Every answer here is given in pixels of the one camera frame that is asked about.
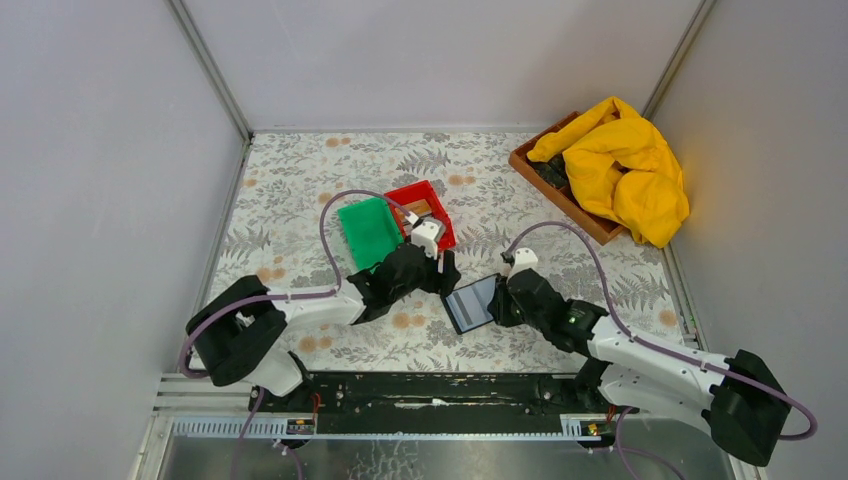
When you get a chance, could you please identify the dark items in tray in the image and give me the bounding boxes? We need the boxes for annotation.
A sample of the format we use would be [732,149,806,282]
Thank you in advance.
[532,154,570,190]

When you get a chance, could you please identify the brown wooden tray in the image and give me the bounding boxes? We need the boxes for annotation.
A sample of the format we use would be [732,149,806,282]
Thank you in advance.
[509,111,626,245]

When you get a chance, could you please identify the red plastic bin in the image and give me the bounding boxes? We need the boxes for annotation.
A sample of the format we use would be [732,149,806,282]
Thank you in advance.
[386,180,457,251]

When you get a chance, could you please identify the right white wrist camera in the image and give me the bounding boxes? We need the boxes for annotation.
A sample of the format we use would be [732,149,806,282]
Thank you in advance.
[501,247,538,277]

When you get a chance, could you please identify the floral table mat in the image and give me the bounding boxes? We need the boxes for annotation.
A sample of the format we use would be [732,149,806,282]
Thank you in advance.
[211,132,684,373]

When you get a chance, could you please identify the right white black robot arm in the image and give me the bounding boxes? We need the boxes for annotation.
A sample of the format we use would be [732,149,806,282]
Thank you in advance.
[487,269,790,467]

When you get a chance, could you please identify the grey slotted cable duct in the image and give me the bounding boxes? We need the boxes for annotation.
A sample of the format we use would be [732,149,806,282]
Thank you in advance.
[172,417,602,446]

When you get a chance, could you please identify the green plastic bin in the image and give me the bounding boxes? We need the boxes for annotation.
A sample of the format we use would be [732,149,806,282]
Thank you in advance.
[338,198,403,271]

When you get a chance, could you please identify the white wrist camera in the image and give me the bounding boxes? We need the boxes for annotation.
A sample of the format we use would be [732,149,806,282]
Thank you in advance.
[408,214,445,259]
[501,247,538,277]

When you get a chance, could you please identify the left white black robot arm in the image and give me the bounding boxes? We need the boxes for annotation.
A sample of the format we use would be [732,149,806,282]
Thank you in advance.
[182,243,461,411]

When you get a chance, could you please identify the yellow cloth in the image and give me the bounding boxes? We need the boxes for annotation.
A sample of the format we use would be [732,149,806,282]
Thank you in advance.
[526,96,690,248]

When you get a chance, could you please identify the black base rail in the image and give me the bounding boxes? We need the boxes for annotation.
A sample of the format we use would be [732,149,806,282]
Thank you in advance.
[249,372,619,432]

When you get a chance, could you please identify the black leather card holder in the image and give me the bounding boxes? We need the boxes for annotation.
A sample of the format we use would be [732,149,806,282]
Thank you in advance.
[441,274,499,335]

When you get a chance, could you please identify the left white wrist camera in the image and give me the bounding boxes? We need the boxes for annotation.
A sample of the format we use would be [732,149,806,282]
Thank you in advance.
[408,214,445,259]

